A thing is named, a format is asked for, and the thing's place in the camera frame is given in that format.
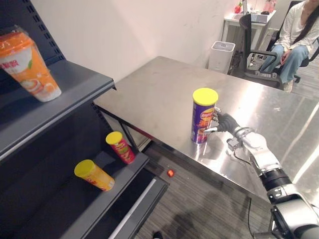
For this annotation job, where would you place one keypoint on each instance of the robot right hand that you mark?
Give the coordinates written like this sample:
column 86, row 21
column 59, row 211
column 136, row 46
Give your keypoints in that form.
column 226, row 122

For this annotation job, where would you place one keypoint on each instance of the purple chips can yellow lid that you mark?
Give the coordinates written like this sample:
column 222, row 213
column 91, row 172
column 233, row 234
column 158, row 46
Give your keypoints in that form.
column 202, row 117

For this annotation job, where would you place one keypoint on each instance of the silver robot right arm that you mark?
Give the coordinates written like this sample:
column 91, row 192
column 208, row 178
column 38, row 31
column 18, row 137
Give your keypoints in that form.
column 273, row 174

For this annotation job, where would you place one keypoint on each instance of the red chips can yellow lid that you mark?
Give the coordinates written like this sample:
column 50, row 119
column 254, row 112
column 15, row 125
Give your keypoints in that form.
column 121, row 148

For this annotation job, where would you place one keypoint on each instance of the orange chips can yellow lid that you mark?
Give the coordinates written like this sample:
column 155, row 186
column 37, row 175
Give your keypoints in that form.
column 94, row 175

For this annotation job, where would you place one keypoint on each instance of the dark grey metal shelf unit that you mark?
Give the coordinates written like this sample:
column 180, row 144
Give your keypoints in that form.
column 62, row 139

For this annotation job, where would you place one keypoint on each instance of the stainless steel table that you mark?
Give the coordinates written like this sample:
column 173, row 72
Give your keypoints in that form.
column 214, row 119

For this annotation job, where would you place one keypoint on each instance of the white air purifier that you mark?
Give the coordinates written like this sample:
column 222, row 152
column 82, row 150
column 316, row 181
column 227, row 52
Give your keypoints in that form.
column 221, row 56

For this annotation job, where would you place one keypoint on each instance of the black office chair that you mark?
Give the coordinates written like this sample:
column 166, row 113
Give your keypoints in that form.
column 259, row 49

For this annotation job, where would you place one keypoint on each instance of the white desk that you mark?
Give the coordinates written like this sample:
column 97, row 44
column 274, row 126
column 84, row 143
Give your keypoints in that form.
column 246, row 20

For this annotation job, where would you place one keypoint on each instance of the person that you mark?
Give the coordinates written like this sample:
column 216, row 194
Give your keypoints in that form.
column 294, row 35

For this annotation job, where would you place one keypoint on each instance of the orange milk tea cup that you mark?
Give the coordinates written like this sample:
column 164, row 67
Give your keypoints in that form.
column 27, row 70

